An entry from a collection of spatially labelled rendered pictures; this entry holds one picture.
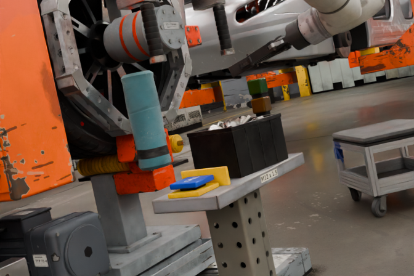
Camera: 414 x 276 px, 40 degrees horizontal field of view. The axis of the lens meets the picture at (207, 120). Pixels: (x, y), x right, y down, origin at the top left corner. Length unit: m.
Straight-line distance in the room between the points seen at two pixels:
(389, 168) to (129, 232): 1.46
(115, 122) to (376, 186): 1.24
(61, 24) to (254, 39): 2.74
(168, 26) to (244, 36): 2.56
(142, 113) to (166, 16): 0.29
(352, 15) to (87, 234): 0.85
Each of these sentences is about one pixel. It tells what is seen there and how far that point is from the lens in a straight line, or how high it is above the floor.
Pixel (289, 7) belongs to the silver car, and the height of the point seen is 1.12.
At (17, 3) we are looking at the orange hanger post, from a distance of 1.24.
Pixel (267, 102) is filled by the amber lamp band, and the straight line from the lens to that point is 1.49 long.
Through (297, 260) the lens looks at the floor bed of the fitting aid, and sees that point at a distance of 1.87.
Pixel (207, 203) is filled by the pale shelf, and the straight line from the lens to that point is 1.13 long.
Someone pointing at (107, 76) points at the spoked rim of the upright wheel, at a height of 0.76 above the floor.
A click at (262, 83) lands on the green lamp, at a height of 0.65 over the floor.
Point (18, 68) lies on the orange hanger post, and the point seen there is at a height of 0.78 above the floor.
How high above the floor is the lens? 0.66
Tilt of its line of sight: 3 degrees down
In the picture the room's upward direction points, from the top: 12 degrees counter-clockwise
